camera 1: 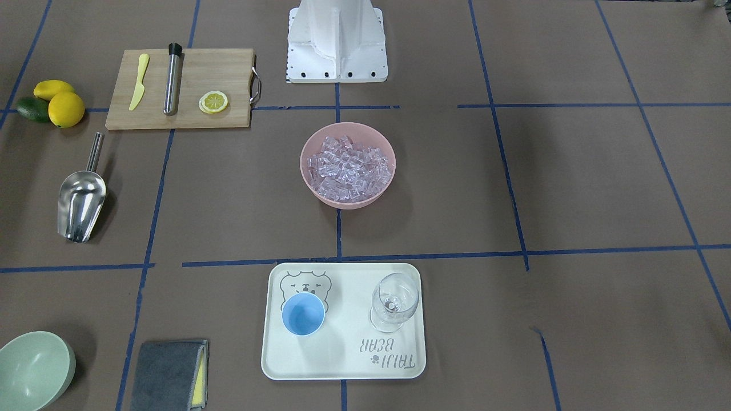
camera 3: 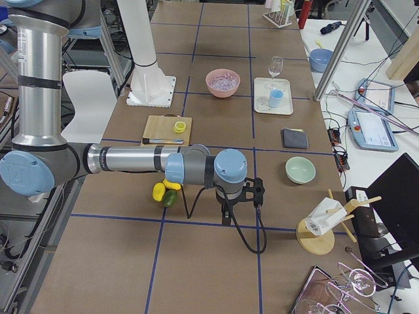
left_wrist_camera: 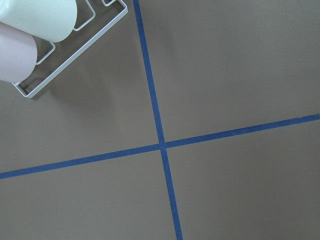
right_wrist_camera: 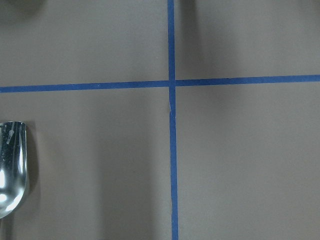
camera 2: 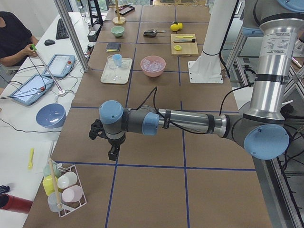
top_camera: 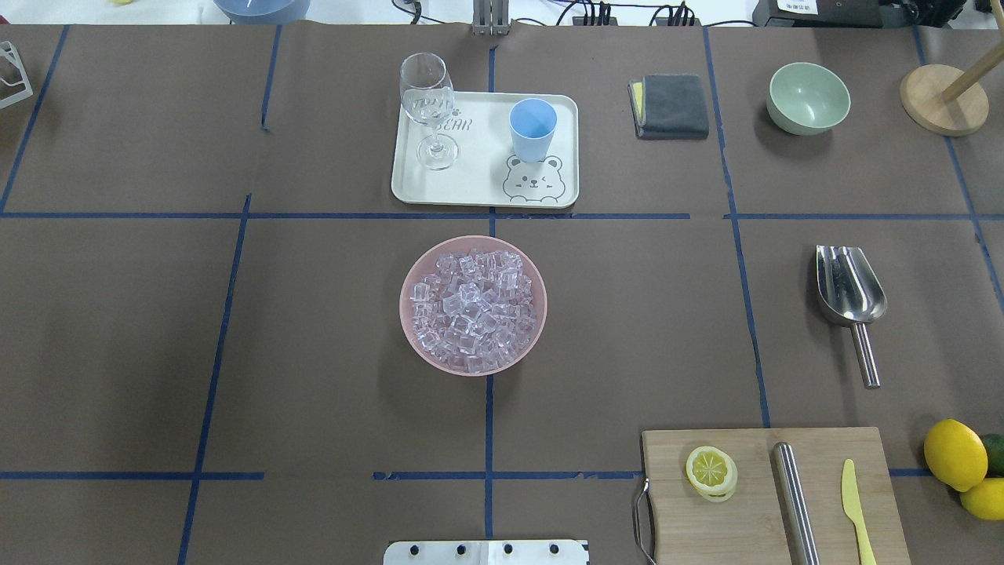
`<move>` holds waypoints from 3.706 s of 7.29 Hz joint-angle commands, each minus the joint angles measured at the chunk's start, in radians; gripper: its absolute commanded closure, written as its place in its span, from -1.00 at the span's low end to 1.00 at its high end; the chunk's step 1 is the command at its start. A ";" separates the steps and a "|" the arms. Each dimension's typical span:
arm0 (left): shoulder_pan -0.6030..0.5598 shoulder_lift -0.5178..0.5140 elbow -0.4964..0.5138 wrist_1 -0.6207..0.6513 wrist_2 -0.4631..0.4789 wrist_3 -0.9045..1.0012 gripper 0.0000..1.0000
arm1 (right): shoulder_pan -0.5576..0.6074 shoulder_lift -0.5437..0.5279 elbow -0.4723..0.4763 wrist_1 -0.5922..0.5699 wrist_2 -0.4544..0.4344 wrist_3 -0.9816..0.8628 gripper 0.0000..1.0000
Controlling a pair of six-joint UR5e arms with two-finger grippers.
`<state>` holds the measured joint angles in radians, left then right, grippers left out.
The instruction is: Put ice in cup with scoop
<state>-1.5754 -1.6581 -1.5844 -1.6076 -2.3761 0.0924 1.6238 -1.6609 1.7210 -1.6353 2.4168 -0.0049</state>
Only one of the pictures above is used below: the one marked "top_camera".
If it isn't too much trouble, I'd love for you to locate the metal ice scoop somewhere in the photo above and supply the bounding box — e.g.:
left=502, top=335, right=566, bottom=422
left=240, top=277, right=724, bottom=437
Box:
left=815, top=246, right=888, bottom=389

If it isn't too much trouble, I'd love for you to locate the pile of clear ice cubes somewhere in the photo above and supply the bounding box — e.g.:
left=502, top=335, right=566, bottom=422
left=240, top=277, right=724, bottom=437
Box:
left=411, top=248, right=539, bottom=374

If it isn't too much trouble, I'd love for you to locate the blue plastic cup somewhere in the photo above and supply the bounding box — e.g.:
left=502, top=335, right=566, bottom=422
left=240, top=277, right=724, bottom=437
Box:
left=508, top=97, right=557, bottom=163

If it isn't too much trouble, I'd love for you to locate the pink bowl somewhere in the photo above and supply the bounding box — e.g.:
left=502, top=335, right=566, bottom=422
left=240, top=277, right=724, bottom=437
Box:
left=399, top=235, right=548, bottom=377

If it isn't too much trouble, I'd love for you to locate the cream bear tray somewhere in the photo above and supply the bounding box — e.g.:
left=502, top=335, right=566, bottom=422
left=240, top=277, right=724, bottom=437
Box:
left=391, top=92, right=580, bottom=209

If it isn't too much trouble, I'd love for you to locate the clear wine glass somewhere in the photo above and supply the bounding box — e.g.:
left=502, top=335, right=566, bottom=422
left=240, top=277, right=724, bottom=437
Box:
left=399, top=53, right=459, bottom=170

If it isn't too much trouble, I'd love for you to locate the grey folded cloth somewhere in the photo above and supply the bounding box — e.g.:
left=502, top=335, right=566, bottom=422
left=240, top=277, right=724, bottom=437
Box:
left=628, top=74, right=709, bottom=140

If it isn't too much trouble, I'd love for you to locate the lemon slice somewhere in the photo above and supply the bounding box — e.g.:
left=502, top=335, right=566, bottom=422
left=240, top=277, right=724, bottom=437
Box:
left=685, top=446, right=739, bottom=503

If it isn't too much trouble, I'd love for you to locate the wooden cutting board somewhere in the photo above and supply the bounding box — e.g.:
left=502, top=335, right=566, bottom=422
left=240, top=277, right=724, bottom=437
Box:
left=642, top=427, right=911, bottom=564

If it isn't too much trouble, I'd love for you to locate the green bowl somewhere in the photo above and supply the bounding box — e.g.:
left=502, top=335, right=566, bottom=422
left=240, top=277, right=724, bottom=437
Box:
left=766, top=62, right=851, bottom=136

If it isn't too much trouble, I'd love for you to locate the blue bowl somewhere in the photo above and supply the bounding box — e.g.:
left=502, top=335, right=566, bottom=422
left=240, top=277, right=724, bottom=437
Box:
left=213, top=0, right=311, bottom=25

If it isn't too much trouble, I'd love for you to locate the black box device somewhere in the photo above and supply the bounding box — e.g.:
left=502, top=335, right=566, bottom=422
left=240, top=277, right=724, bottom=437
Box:
left=752, top=1, right=966, bottom=28

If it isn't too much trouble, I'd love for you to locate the metal rod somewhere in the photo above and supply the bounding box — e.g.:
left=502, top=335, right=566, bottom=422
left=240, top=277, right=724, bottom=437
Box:
left=773, top=441, right=820, bottom=564

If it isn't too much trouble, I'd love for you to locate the yellow plastic knife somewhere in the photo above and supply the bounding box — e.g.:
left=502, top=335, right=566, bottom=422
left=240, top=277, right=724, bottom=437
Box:
left=840, top=458, right=876, bottom=565

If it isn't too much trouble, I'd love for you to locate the wooden stand with pole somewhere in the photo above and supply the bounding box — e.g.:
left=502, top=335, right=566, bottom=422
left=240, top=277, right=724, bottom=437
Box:
left=900, top=42, right=1003, bottom=138

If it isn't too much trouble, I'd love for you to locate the whole yellow lemon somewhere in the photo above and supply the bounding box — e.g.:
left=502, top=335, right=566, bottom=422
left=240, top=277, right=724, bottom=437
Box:
left=924, top=418, right=988, bottom=493

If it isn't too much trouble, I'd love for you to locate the green lime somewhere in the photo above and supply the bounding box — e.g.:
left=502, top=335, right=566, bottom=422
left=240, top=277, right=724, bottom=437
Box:
left=980, top=433, right=1004, bottom=478

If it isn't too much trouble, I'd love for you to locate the aluminium frame post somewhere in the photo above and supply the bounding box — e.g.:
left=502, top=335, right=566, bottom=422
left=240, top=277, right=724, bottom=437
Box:
left=472, top=0, right=511, bottom=35

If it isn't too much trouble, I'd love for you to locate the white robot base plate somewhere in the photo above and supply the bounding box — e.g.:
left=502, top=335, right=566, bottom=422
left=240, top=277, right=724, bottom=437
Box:
left=383, top=539, right=591, bottom=564

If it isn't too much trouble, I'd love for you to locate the white wire cup rack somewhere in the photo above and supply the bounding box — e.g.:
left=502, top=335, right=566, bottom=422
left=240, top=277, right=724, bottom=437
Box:
left=1, top=42, right=35, bottom=110

